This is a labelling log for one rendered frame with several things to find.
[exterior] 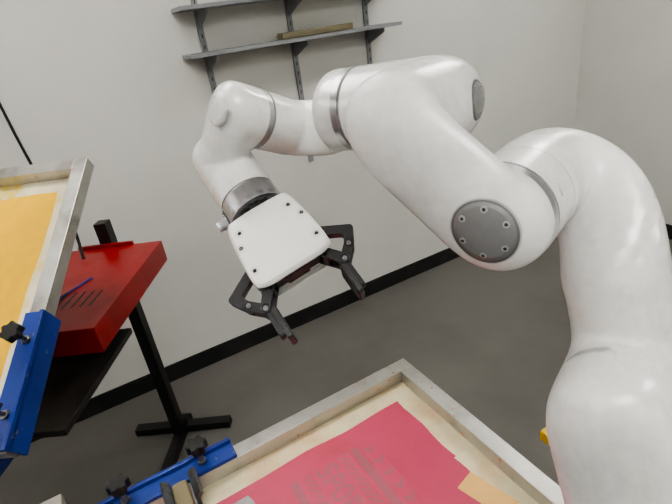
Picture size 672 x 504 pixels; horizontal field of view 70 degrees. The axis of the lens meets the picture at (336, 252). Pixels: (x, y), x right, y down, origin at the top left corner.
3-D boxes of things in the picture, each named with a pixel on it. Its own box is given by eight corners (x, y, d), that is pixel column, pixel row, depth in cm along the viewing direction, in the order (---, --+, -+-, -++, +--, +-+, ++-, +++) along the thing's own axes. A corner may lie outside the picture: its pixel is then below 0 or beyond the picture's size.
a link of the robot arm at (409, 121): (594, 216, 44) (542, 294, 34) (398, 203, 57) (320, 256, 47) (601, 25, 38) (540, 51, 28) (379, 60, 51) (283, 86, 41)
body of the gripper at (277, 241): (210, 215, 56) (254, 288, 51) (284, 172, 58) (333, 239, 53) (230, 244, 63) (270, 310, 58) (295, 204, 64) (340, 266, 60)
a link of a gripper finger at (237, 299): (216, 282, 56) (240, 319, 54) (270, 245, 57) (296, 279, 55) (219, 286, 57) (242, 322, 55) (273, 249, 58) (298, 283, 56)
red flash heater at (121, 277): (62, 275, 201) (51, 250, 195) (168, 262, 198) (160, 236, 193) (-39, 372, 146) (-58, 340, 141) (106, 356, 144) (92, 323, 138)
